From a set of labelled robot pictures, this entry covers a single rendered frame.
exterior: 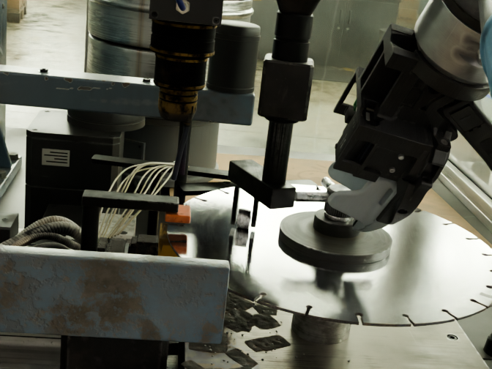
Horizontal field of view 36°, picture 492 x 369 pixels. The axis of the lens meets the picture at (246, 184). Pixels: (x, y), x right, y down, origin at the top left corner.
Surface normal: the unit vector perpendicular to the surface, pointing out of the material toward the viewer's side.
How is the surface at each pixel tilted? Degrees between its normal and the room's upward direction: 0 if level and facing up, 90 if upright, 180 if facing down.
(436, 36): 98
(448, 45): 104
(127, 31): 90
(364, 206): 122
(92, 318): 90
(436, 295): 0
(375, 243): 5
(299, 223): 5
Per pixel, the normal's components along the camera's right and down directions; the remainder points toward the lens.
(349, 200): -0.10, 0.77
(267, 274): 0.11, -0.94
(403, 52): 0.31, -0.62
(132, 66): -0.28, 0.28
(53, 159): 0.08, 0.33
